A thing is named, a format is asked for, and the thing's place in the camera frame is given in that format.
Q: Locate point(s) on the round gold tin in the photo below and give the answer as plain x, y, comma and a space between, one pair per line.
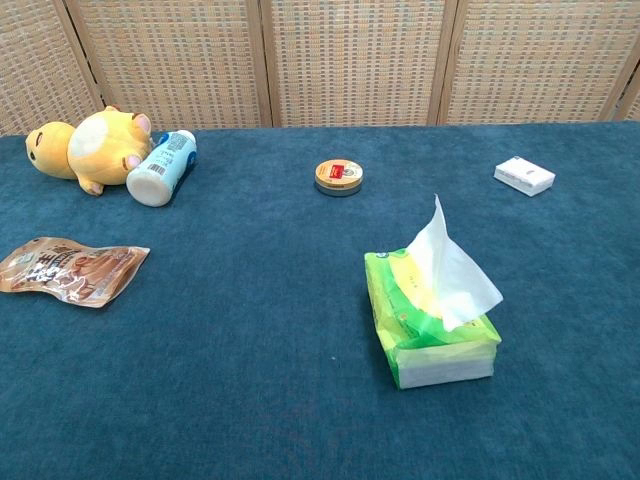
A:
339, 177

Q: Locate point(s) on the blue table cloth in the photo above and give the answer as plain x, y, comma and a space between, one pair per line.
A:
240, 320

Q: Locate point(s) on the white rectangular plastic box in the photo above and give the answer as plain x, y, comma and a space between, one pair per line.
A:
524, 175

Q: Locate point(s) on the white blue plastic bottle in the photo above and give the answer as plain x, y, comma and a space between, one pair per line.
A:
160, 169

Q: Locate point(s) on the yellow plush hamster toy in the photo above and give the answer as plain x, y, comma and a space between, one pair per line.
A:
97, 148

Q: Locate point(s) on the green plastic tissue pack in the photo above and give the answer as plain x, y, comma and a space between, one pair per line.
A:
423, 334

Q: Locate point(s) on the brown snack bag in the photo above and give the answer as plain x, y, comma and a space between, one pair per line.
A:
70, 270

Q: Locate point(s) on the woven folding screen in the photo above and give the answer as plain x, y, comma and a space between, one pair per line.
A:
350, 60

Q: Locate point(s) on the white tissue sheet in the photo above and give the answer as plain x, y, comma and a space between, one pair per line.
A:
452, 270

